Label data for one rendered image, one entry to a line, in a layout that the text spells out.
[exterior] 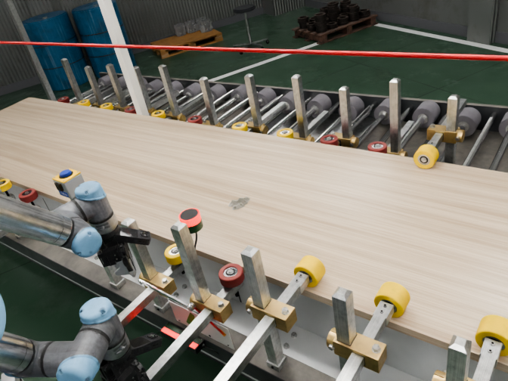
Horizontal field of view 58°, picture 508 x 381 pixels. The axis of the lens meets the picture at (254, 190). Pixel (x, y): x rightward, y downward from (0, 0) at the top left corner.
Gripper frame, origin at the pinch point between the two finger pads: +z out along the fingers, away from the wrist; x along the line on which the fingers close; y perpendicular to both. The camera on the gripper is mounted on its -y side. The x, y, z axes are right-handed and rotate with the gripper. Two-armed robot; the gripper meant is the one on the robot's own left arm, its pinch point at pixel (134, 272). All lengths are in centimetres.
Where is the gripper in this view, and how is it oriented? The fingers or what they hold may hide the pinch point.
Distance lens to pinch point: 155.5
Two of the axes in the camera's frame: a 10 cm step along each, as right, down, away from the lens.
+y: -9.5, 2.9, -1.1
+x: 2.5, 5.1, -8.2
